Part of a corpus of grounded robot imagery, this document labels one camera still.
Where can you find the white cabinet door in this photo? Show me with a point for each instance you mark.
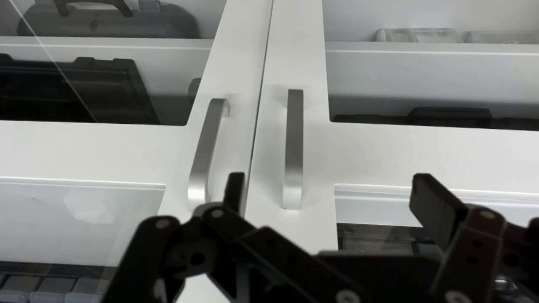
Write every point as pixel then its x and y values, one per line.
pixel 394 89
pixel 98 134

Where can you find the black case on shelf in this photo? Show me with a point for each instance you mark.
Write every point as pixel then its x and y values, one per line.
pixel 152 20

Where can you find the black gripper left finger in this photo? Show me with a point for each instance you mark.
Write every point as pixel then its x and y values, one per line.
pixel 244 264

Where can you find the silver door handle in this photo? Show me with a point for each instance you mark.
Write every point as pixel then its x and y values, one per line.
pixel 293 153
pixel 199 178

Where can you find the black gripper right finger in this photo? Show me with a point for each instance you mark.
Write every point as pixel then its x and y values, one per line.
pixel 485 259

